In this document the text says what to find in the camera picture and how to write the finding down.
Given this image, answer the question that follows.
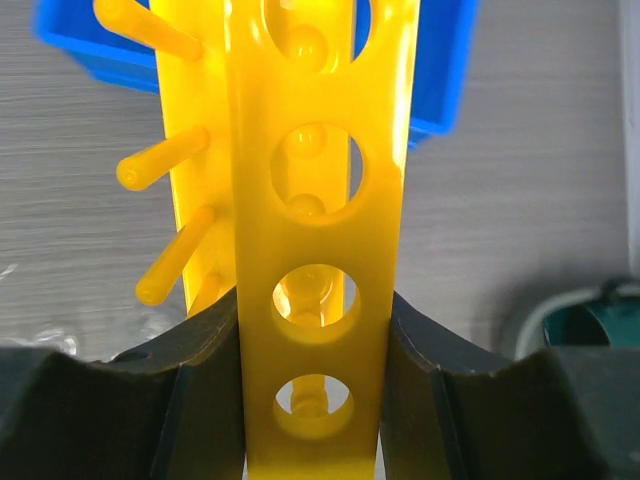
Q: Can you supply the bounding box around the blue plastic divided bin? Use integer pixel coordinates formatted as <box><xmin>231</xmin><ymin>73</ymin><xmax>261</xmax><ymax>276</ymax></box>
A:
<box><xmin>33</xmin><ymin>0</ymin><xmax>480</xmax><ymax>151</ymax></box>

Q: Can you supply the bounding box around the teal object with black cord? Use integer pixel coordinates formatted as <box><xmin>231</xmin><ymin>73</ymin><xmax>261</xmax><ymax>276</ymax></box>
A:
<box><xmin>542</xmin><ymin>279</ymin><xmax>639</xmax><ymax>348</ymax></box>

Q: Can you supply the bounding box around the yellow test tube rack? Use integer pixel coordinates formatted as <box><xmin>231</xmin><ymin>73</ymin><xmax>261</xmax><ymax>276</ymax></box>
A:
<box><xmin>93</xmin><ymin>1</ymin><xmax>420</xmax><ymax>479</ymax></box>

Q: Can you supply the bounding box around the dark green tray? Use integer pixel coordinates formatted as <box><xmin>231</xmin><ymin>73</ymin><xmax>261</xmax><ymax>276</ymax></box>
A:
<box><xmin>514</xmin><ymin>284</ymin><xmax>640</xmax><ymax>360</ymax></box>

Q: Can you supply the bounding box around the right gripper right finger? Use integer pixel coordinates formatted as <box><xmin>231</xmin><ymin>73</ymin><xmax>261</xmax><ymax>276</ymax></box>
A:
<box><xmin>381</xmin><ymin>297</ymin><xmax>639</xmax><ymax>479</ymax></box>

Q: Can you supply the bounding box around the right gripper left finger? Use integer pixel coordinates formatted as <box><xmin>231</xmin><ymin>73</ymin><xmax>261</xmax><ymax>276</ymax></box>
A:
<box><xmin>1</xmin><ymin>292</ymin><xmax>245</xmax><ymax>479</ymax></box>

